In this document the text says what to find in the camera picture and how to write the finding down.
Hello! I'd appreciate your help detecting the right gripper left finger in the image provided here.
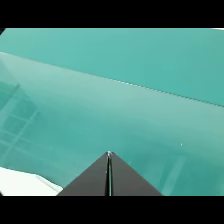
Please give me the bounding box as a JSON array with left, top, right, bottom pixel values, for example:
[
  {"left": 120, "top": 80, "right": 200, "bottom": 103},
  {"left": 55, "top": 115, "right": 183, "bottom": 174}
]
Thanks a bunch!
[{"left": 57, "top": 151, "right": 110, "bottom": 197}]

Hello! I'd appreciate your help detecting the white garment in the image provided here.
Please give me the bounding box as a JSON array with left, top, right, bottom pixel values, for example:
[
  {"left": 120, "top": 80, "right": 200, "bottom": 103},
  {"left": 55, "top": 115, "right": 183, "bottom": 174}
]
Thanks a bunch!
[{"left": 0, "top": 166, "right": 63, "bottom": 197}]

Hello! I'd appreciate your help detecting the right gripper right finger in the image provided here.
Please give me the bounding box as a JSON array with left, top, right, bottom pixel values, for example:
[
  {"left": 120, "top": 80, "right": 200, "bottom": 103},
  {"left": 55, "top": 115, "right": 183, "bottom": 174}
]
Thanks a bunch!
[{"left": 109, "top": 151, "right": 164, "bottom": 197}]

